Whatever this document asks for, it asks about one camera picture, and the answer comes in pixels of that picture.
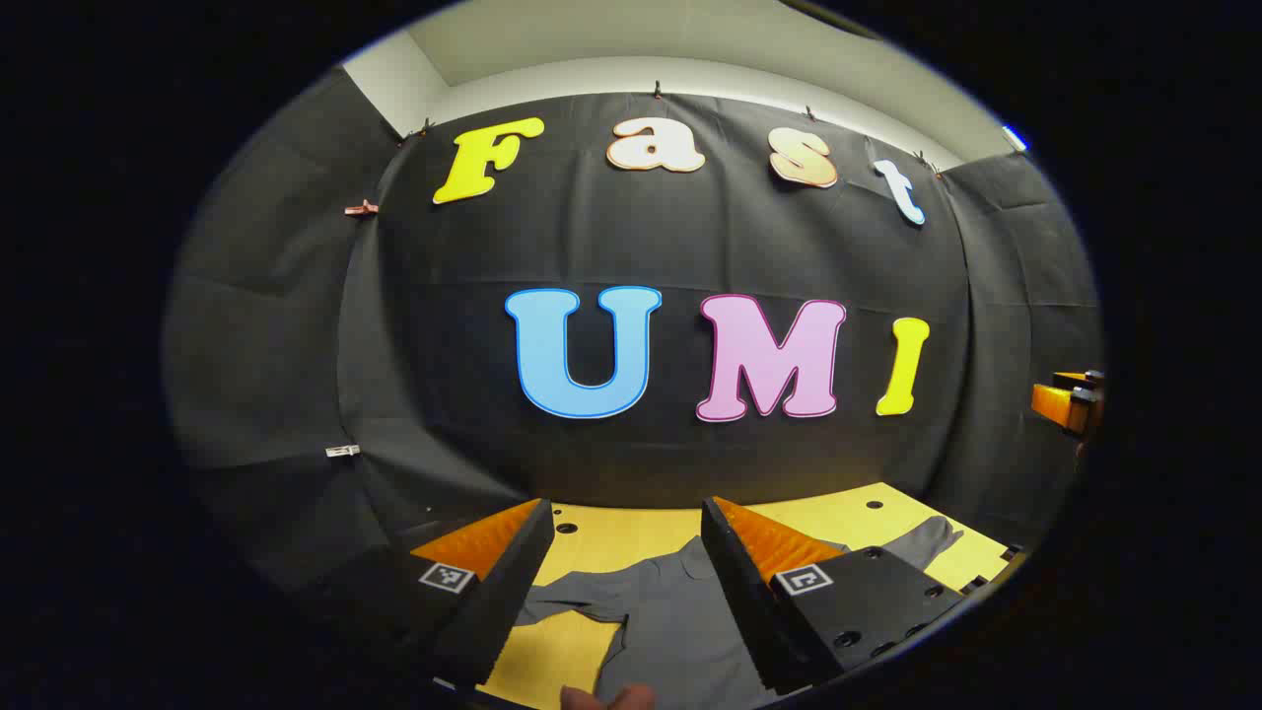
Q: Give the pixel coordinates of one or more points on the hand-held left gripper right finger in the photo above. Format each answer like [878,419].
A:
[739,602]

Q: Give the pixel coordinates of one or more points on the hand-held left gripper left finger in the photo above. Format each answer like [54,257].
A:
[513,592]

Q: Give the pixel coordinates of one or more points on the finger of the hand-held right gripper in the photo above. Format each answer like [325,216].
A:
[1060,402]

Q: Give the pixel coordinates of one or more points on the grey collared shirt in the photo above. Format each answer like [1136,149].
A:
[670,631]

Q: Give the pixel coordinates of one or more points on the silver backdrop clip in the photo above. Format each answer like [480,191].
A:
[342,451]

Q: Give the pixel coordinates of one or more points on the black backdrop cloth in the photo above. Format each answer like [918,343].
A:
[611,247]

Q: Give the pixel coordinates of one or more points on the pink backdrop clip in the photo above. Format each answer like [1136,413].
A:
[361,208]

